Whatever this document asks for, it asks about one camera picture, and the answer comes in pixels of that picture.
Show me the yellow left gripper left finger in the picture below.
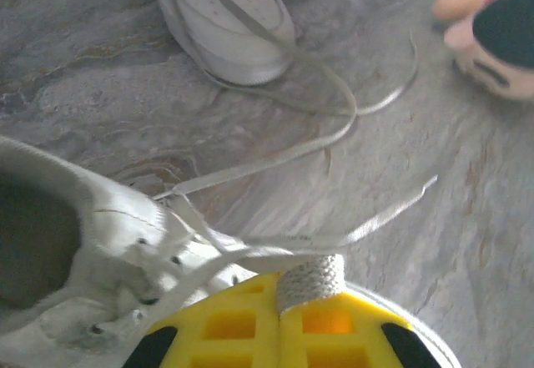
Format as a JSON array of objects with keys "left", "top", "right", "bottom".
[{"left": 123, "top": 274, "right": 281, "bottom": 368}]

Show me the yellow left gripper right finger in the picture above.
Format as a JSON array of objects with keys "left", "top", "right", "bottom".
[{"left": 280, "top": 290, "right": 443, "bottom": 368}]

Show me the white shoelace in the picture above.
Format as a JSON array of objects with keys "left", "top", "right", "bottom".
[
  {"left": 158, "top": 174, "right": 439, "bottom": 319},
  {"left": 152, "top": 29, "right": 420, "bottom": 200}
]

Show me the plush doll with black hat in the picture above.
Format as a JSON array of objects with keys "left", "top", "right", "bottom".
[{"left": 431, "top": 0, "right": 534, "bottom": 102}]

